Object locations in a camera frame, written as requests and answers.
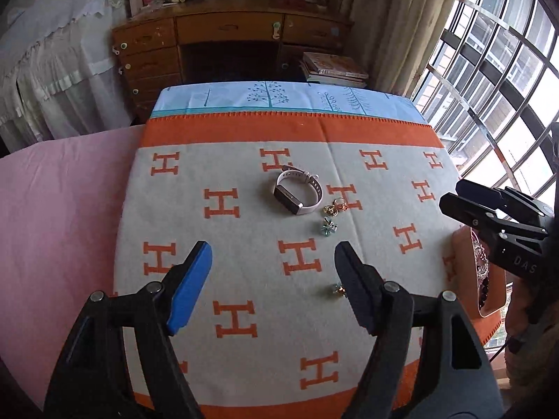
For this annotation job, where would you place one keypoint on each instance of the pink plastic tray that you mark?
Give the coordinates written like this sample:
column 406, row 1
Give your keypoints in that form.
column 463, row 270

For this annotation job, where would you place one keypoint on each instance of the stack of books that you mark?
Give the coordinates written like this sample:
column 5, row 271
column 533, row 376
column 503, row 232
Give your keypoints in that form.
column 334, row 70

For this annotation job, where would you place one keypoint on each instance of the person's right hand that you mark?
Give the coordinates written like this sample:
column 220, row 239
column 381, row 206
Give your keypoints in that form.
column 528, row 305

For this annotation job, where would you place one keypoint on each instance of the teal flower charm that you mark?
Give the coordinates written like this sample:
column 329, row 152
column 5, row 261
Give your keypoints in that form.
column 328, row 228

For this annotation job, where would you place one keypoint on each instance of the wooden desk with drawers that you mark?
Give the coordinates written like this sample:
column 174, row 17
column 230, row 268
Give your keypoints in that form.
column 227, row 26

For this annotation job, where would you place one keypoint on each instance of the small gold bell charm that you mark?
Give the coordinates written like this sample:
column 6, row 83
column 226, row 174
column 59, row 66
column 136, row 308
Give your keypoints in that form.
column 337, row 290

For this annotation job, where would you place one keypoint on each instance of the white lace furniture cover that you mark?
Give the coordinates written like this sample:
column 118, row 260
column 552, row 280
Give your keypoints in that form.
column 52, row 52

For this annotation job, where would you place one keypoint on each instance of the metal window grille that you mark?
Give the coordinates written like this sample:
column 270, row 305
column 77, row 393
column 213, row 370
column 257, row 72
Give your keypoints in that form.
column 493, row 74

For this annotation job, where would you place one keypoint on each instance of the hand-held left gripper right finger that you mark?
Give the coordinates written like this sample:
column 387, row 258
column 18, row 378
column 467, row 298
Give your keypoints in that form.
column 356, row 290

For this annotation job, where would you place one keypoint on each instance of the orange grey printed blanket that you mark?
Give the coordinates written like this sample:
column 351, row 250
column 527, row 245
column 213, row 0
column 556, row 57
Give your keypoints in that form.
column 270, row 314

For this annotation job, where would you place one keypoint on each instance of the beige curtain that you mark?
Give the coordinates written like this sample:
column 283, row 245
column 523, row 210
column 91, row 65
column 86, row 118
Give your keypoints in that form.
column 393, row 22

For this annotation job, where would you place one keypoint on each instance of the pink smart watch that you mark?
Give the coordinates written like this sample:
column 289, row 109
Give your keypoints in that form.
column 286, row 194

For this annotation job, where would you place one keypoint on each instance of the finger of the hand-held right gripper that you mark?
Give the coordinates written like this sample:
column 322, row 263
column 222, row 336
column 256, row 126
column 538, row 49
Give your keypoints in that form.
column 480, row 191
column 463, row 207

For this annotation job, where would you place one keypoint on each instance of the pink bed sheet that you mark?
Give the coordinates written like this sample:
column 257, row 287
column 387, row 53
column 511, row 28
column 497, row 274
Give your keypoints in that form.
column 65, row 227

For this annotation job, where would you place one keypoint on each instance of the light blue printed sheet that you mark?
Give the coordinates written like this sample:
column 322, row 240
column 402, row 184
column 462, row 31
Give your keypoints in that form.
column 227, row 96

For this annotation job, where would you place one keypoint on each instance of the gold round charm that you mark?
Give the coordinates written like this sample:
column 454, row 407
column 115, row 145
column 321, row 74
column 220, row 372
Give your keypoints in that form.
column 329, row 211

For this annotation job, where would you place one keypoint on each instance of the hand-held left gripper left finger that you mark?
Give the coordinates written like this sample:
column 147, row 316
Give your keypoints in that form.
column 190, row 290

